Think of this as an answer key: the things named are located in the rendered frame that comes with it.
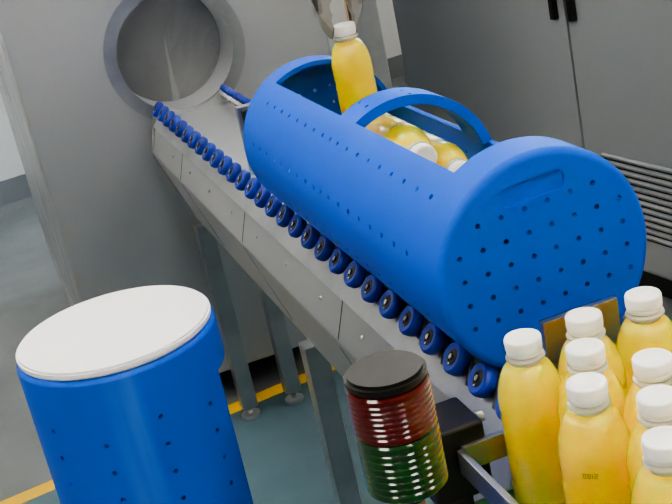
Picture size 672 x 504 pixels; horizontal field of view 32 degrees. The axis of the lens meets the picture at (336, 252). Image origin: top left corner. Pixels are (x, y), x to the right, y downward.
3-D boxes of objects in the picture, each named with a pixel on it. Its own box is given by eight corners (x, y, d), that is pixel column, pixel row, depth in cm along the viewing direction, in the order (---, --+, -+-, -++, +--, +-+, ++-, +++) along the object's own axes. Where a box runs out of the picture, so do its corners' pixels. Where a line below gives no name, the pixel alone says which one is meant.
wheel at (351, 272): (361, 259, 188) (350, 254, 187) (371, 267, 184) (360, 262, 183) (349, 284, 189) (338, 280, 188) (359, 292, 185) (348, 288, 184)
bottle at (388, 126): (401, 137, 190) (450, 162, 173) (365, 161, 189) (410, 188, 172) (382, 100, 187) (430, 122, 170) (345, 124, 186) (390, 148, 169)
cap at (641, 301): (667, 302, 127) (665, 287, 127) (658, 318, 124) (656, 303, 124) (631, 301, 129) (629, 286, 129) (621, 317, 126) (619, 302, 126)
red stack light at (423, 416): (417, 395, 93) (408, 351, 92) (451, 428, 87) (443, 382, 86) (342, 422, 91) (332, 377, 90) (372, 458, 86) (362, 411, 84)
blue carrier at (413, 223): (401, 176, 229) (366, 34, 219) (665, 325, 150) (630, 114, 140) (265, 226, 223) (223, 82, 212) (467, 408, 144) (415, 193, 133)
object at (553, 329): (618, 383, 145) (606, 291, 141) (629, 390, 143) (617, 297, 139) (546, 409, 143) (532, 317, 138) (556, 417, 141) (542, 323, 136)
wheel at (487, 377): (488, 359, 148) (475, 354, 147) (504, 372, 144) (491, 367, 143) (472, 391, 148) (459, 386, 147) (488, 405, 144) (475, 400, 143)
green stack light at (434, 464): (428, 450, 95) (417, 396, 93) (462, 486, 89) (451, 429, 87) (354, 477, 93) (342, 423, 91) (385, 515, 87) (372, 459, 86)
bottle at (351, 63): (377, 140, 208) (356, 37, 201) (340, 142, 211) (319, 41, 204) (390, 126, 214) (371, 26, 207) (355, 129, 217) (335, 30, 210)
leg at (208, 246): (258, 408, 360) (209, 218, 338) (263, 416, 355) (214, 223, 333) (240, 414, 359) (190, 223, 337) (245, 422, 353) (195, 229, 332)
